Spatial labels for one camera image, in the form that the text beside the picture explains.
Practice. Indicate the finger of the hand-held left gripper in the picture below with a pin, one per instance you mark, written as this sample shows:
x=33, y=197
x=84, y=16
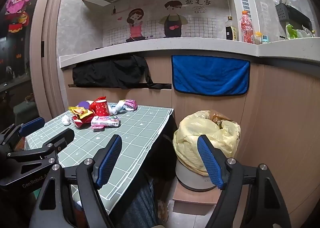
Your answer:
x=62, y=136
x=31, y=125

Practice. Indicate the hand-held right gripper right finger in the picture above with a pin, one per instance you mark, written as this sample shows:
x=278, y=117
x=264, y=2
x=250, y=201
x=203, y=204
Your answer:
x=210, y=163

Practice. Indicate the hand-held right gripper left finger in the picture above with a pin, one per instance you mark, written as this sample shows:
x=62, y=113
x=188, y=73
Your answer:
x=110, y=160

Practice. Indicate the white trash bin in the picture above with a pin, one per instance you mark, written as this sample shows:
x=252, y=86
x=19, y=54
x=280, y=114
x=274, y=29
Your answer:
x=190, y=180

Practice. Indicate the red paper cup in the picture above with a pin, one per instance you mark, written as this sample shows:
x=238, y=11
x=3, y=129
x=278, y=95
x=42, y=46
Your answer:
x=101, y=108

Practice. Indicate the white tissue ball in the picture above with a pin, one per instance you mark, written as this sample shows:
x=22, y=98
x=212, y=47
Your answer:
x=66, y=120

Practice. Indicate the yellow red snack wrapper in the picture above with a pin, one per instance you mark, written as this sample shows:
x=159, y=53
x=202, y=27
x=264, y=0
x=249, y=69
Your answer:
x=78, y=111

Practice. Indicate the low wooden stool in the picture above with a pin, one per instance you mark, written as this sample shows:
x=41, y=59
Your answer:
x=195, y=196

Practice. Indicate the green grid tablecloth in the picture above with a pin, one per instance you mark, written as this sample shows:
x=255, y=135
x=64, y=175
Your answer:
x=130, y=128

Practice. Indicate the white pink snack packet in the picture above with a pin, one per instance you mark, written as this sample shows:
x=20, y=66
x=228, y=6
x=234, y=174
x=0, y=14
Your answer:
x=105, y=121

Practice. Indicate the dark grey cloth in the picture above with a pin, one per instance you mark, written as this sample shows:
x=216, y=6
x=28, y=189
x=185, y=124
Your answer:
x=140, y=200

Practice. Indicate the white blue wrapper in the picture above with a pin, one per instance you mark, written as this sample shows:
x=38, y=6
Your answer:
x=117, y=106

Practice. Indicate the pink purple wrapper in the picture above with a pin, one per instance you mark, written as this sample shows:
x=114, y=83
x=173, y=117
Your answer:
x=131, y=105

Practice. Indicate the black cloth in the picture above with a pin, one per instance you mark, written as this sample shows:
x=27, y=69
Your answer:
x=110, y=72

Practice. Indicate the blue towel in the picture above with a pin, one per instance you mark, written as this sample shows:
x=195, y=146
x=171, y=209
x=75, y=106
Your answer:
x=210, y=75

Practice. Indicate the grey kitchen countertop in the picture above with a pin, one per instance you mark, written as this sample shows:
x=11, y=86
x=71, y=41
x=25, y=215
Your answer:
x=175, y=45

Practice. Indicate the colourful window decal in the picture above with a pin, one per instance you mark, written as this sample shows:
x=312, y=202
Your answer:
x=17, y=2

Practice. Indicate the dark soy sauce bottle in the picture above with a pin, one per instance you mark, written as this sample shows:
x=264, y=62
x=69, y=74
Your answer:
x=230, y=31

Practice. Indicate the small jar yellow lid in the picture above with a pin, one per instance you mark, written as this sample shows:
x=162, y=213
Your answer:
x=258, y=38

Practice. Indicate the small teal-capped container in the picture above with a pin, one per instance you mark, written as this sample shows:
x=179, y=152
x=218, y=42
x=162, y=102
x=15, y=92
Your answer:
x=265, y=40

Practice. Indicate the orange-capped bottle red contents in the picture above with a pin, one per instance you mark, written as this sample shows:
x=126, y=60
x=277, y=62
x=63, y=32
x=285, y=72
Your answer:
x=247, y=27

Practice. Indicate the light green plastic bag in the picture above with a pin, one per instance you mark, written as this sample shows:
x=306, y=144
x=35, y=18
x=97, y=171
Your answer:
x=292, y=31

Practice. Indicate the clear plastic bag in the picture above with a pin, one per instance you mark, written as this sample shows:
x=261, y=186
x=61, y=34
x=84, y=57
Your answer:
x=310, y=32

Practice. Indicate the black utensil holder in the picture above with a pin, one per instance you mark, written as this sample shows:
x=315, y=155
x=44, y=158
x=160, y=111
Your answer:
x=290, y=15

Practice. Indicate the brown door frame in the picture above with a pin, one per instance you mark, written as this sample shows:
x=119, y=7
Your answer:
x=47, y=42

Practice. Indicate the cartoon couple wall sticker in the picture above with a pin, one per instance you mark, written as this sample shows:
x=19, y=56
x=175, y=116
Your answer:
x=155, y=25

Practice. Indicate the white vented wall unit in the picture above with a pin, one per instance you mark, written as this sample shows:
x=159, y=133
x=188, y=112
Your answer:
x=246, y=0

